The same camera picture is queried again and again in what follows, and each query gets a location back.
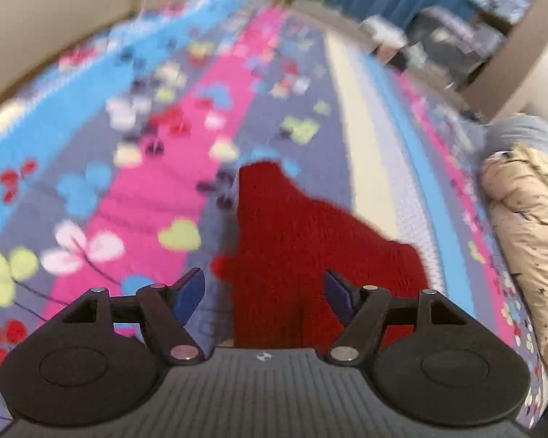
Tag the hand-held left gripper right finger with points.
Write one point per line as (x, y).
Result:
(339, 299)

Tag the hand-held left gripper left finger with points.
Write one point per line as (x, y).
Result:
(187, 294)

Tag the red knitted sweater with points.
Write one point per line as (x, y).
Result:
(292, 246)

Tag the white crumpled clothes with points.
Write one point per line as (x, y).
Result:
(383, 32)

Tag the floral striped bed blanket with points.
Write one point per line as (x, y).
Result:
(118, 169)

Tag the cream star-print duvet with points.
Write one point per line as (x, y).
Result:
(529, 237)

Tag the dark bag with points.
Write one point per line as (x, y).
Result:
(399, 60)

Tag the grey pillow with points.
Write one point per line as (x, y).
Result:
(525, 134)

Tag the large clear storage box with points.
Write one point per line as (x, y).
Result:
(452, 41)

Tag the wooden shelf cabinet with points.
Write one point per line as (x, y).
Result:
(520, 64)

